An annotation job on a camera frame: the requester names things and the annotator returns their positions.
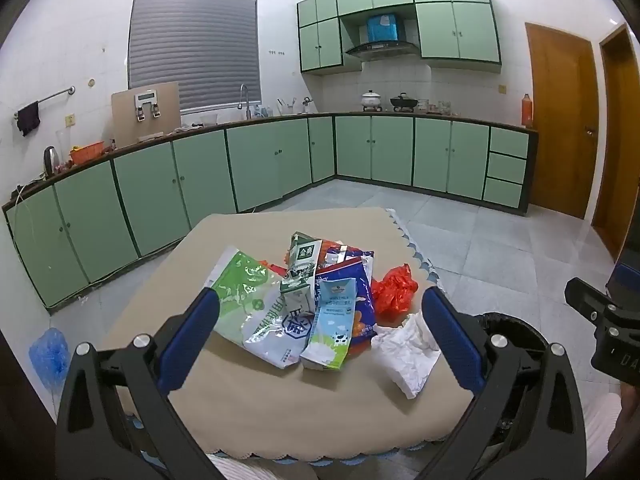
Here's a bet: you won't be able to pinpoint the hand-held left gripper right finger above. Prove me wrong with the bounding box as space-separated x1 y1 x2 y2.
421 287 586 480

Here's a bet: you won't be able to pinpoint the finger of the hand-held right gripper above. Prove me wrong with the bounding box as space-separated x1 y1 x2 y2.
564 277 640 335
605 245 640 307

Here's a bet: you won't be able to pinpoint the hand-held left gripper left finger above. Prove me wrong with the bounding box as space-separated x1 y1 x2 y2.
55 287 221 480

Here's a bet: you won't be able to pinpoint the white tissue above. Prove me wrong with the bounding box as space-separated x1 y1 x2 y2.
371 312 442 401

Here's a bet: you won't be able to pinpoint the green and white plastic bag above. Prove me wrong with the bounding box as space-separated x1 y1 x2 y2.
209 246 321 371

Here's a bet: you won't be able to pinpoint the black trash bin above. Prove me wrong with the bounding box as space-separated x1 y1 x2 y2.
472 311 551 448

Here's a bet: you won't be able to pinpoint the red plastic bag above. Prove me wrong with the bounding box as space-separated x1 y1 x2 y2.
371 263 420 323

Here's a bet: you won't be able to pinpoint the blue snack bag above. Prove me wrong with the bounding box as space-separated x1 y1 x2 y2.
312 249 378 358

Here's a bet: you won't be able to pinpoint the small green white carton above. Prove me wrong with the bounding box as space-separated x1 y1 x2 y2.
279 277 315 316

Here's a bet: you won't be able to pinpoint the blue and white milk carton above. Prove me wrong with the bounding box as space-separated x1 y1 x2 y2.
299 277 358 372

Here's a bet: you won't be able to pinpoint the tall green milk carton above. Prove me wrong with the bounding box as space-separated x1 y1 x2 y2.
284 231 323 281

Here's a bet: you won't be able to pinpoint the person's right forearm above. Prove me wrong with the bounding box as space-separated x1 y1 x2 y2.
620 385 640 461

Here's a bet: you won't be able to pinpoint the wooden door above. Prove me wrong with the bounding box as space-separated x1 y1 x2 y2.
525 22 600 220
592 24 640 261

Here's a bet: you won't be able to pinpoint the green base cabinets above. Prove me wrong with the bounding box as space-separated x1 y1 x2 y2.
2 112 538 313

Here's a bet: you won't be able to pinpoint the blue plastic bag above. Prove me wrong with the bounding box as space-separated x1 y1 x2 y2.
28 327 71 393

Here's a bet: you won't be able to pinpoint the orange plastic basket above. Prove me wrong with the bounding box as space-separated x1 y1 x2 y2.
69 142 107 166

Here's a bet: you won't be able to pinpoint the cardboard box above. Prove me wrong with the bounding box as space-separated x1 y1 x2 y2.
111 81 182 150

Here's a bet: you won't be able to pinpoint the white water purifier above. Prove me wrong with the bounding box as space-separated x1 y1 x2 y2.
134 89 162 122

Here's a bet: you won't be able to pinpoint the dark towel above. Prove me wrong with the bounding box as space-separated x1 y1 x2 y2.
16 101 41 137

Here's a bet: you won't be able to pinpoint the grey window blind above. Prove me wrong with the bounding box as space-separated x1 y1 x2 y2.
128 0 262 111

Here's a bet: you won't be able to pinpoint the range hood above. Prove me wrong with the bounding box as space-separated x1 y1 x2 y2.
345 12 420 58

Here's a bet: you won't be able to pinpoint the metal towel rail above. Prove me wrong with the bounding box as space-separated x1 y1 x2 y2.
14 87 77 120

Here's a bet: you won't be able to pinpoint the green wall cabinets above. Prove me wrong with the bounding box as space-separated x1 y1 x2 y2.
297 0 502 75

